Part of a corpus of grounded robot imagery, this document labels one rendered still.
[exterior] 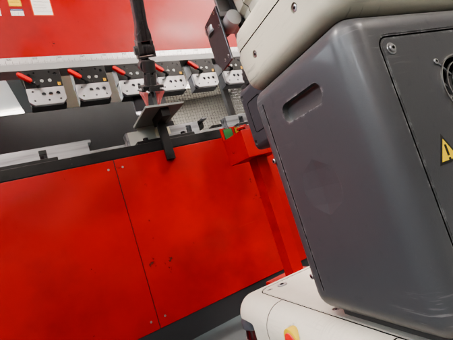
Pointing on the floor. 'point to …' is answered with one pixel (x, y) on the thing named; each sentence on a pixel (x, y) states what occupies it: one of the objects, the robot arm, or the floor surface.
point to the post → (227, 101)
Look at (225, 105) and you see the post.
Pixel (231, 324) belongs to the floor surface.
